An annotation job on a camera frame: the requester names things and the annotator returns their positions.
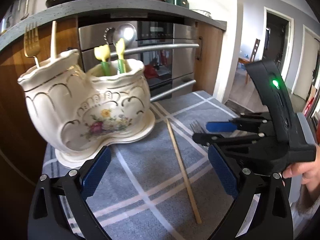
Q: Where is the silver fork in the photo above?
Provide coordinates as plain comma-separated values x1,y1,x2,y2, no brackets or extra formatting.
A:
190,120,207,134

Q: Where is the wooden chopstick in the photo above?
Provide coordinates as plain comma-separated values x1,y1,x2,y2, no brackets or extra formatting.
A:
165,119,202,224

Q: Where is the right hand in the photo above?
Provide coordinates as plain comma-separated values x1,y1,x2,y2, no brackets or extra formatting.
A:
282,145,320,202

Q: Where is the wooden chair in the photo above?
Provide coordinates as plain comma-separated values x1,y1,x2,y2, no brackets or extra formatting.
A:
237,38,261,84

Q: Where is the grey plaid table cloth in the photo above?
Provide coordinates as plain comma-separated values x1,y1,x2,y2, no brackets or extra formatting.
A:
42,90,296,240

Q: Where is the stainless steel oven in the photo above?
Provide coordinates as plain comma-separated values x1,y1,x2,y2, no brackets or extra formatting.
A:
78,21,199,97

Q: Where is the white floral ceramic utensil holder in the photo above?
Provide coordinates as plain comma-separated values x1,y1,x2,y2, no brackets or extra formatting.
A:
17,49,155,168

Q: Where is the white bowl on counter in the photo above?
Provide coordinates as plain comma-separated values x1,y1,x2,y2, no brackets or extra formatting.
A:
192,9,212,18

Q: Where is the yellow green tulip utensil right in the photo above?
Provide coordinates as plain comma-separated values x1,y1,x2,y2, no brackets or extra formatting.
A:
116,38,126,74

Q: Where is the yellow green tulip utensil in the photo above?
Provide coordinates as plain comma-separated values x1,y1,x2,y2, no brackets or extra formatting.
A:
94,44,110,76
116,38,126,74

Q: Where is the yellow green tulip utensil left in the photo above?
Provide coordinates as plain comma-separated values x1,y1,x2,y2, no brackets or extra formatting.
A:
94,44,110,76

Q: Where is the green appliance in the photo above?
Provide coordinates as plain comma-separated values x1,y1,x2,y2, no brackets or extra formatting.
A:
165,0,189,9

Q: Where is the small silver decorative spoon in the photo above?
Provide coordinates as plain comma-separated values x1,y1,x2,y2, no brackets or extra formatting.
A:
104,27,115,45

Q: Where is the white chopstick in holder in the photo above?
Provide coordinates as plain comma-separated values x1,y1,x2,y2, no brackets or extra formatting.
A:
50,21,57,60

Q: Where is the grey speckled countertop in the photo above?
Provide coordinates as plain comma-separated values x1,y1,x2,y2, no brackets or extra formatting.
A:
1,0,227,50

